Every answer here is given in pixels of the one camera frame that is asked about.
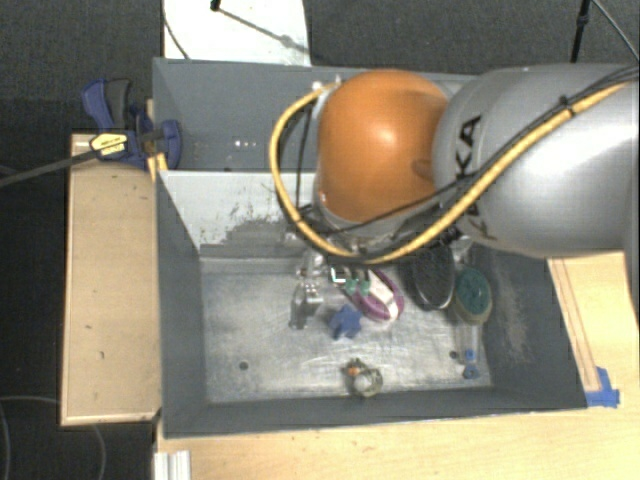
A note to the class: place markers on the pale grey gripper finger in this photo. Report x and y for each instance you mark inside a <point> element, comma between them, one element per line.
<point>314,295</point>
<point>298,313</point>

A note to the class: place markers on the pale wood board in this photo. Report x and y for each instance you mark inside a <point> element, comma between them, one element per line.
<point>110,293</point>

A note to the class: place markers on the grey metal bin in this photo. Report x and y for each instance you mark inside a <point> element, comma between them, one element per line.
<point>260,328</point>

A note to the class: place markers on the green round scouring pad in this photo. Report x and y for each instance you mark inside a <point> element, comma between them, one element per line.
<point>473,293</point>

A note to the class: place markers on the black round mesh object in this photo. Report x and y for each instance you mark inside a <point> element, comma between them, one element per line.
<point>431,283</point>

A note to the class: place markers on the clear plastic bottle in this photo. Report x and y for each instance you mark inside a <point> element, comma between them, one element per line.
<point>469,348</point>

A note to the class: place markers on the blue toy piece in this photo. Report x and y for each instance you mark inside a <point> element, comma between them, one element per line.
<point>344,322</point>

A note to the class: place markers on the purple and white toy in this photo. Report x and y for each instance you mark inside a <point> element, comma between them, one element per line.
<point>382,298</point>

